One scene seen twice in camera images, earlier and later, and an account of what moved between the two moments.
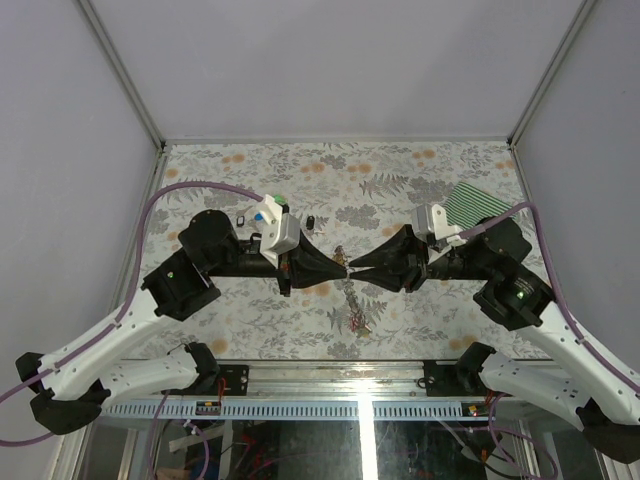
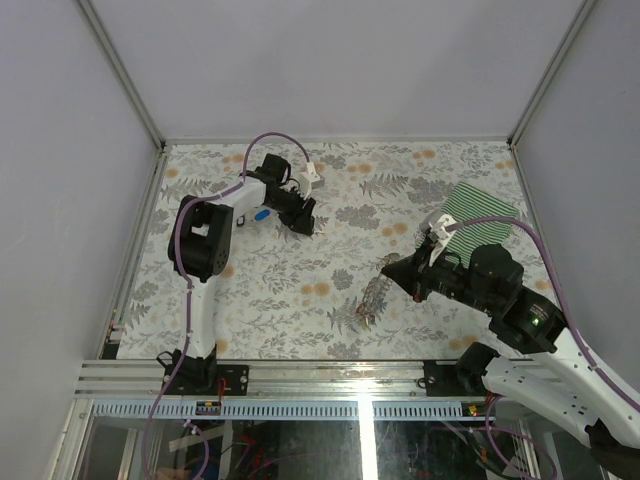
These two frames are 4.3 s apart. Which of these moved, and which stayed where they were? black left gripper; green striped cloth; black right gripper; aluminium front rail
Moved: black right gripper; black left gripper
Stayed: green striped cloth; aluminium front rail
